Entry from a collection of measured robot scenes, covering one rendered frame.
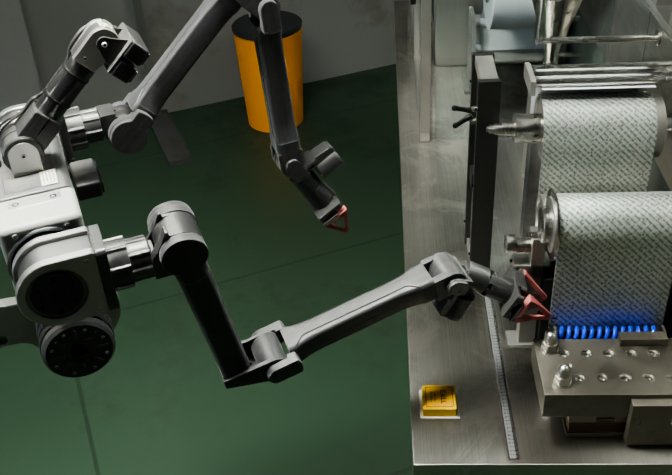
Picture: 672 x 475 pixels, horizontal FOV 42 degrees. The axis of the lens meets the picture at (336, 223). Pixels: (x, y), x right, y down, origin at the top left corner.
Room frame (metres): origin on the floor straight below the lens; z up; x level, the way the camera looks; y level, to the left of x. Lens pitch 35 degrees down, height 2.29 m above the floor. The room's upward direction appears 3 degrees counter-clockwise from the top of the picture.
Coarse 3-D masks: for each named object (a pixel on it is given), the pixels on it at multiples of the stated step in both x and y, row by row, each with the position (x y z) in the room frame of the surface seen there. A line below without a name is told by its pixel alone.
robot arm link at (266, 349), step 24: (168, 240) 1.12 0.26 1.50; (192, 240) 1.12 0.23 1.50; (168, 264) 1.11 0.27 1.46; (192, 264) 1.13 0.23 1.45; (192, 288) 1.16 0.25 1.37; (216, 288) 1.19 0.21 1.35; (216, 312) 1.19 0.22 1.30; (216, 336) 1.19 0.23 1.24; (264, 336) 1.28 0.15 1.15; (216, 360) 1.21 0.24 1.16; (240, 360) 1.21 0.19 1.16; (264, 360) 1.23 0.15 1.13; (240, 384) 1.20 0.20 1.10
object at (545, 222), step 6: (540, 210) 1.47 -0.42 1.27; (546, 210) 1.45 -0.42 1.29; (540, 216) 1.47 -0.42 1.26; (546, 216) 1.44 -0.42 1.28; (540, 222) 1.46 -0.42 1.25; (546, 222) 1.43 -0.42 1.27; (552, 222) 1.43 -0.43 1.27; (540, 228) 1.46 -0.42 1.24; (546, 228) 1.42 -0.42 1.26; (552, 228) 1.42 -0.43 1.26; (546, 234) 1.42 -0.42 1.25; (540, 240) 1.44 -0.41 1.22; (546, 240) 1.42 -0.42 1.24
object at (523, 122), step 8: (512, 120) 1.74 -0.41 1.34; (520, 120) 1.69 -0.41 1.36; (528, 120) 1.69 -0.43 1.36; (536, 120) 1.69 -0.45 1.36; (520, 128) 1.68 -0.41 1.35; (528, 128) 1.68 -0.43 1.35; (536, 128) 1.68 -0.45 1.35; (512, 136) 1.72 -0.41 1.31; (520, 136) 1.68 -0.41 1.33; (528, 136) 1.67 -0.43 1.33; (536, 136) 1.67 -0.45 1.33
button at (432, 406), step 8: (424, 392) 1.33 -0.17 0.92; (432, 392) 1.32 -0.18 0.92; (440, 392) 1.32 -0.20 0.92; (448, 392) 1.32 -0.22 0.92; (424, 400) 1.30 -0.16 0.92; (432, 400) 1.30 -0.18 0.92; (440, 400) 1.30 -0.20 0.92; (448, 400) 1.30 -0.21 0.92; (424, 408) 1.28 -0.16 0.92; (432, 408) 1.28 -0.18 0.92; (440, 408) 1.28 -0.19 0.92; (448, 408) 1.28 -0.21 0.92; (456, 408) 1.28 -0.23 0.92
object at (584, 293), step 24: (576, 264) 1.39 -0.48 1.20; (600, 264) 1.39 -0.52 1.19; (624, 264) 1.38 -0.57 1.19; (648, 264) 1.38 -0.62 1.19; (576, 288) 1.39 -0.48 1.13; (600, 288) 1.39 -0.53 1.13; (624, 288) 1.38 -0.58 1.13; (648, 288) 1.38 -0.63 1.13; (552, 312) 1.39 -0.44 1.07; (576, 312) 1.39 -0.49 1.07; (600, 312) 1.38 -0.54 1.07; (624, 312) 1.38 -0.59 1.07; (648, 312) 1.38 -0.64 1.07
